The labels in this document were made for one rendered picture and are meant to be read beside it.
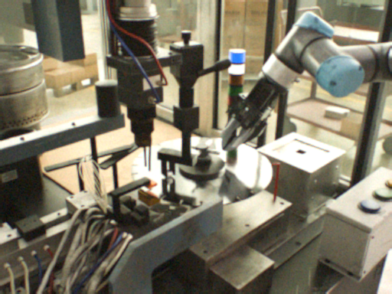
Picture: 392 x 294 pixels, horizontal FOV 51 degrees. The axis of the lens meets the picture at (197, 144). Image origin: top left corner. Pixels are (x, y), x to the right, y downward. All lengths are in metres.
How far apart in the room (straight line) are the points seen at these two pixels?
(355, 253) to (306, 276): 0.12
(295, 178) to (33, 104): 0.83
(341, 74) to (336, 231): 0.38
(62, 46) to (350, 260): 0.75
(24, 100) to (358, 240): 1.02
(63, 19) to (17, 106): 0.61
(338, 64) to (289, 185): 0.46
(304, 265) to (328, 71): 0.47
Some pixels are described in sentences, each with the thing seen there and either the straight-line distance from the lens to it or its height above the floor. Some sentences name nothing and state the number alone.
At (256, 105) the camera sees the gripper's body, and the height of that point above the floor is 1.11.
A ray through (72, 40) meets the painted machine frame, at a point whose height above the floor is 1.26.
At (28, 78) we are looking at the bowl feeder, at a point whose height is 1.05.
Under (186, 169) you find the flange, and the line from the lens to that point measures 0.95.
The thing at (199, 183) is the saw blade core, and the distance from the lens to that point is 0.92.
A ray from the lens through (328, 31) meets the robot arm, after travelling 0.88.
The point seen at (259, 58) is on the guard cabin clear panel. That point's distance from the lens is 1.39.
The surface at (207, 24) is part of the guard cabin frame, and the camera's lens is 1.50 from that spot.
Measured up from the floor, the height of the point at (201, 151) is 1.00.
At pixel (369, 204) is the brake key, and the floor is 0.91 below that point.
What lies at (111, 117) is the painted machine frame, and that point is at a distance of 1.03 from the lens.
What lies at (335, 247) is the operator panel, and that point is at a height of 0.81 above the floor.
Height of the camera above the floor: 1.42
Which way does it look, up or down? 26 degrees down
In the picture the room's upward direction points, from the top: 1 degrees clockwise
